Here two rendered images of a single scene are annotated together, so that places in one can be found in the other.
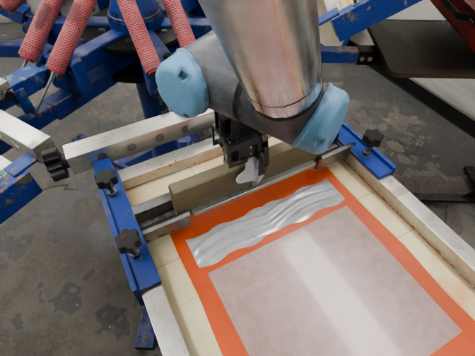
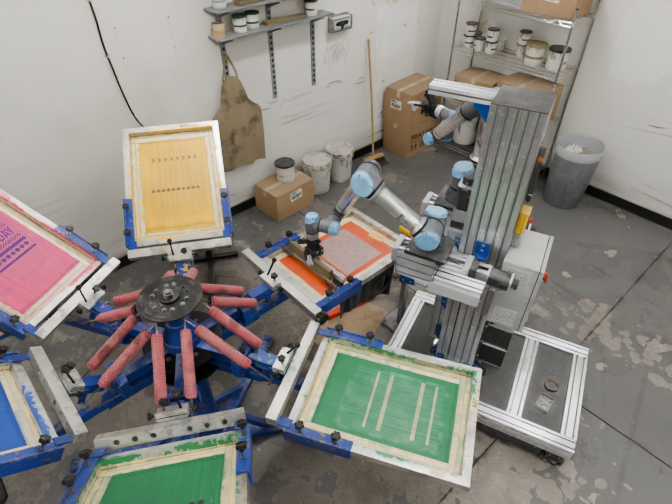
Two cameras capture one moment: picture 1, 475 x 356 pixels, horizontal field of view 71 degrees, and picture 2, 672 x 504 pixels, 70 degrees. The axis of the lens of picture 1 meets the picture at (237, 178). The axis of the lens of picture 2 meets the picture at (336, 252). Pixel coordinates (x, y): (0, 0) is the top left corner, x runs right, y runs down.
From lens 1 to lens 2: 2.58 m
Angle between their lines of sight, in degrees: 68
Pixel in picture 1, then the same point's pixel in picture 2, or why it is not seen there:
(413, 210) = not seen: hidden behind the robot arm
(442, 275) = not seen: hidden behind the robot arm
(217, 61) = (333, 219)
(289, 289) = (345, 257)
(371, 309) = (344, 242)
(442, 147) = (159, 271)
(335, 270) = (335, 249)
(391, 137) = not seen: hidden behind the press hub
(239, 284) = (347, 267)
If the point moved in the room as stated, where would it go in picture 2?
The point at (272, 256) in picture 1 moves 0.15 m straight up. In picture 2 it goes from (335, 262) to (335, 243)
